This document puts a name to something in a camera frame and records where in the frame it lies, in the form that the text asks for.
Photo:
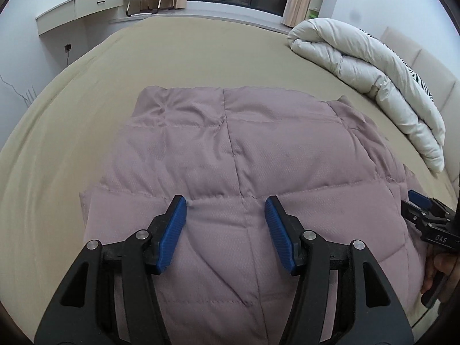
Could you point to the beige padded headboard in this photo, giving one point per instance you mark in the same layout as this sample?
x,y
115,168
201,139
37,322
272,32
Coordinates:
x,y
442,83

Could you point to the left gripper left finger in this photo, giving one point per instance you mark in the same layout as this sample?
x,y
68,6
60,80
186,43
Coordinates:
x,y
165,230

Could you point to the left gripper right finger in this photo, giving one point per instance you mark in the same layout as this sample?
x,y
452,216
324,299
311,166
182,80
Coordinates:
x,y
286,232

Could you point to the metal frame chair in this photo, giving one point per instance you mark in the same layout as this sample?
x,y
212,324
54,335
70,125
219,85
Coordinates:
x,y
136,7

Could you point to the mauve down jacket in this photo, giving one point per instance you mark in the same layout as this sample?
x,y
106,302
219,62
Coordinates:
x,y
226,151

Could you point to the white folded duvet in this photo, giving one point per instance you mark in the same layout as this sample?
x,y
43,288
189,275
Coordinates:
x,y
373,70

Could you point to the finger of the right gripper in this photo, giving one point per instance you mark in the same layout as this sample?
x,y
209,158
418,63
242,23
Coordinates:
x,y
419,199

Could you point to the right hand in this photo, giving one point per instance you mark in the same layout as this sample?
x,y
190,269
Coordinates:
x,y
441,262

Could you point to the olive green bed sheet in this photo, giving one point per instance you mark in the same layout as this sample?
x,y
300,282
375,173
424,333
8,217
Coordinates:
x,y
56,150

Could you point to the white wall desk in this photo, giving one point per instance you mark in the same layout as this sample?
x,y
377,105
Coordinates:
x,y
72,10

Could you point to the white wifi router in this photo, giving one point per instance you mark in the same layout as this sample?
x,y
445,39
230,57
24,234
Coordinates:
x,y
29,96

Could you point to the zebra print pillow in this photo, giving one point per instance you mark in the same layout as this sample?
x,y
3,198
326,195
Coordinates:
x,y
416,77

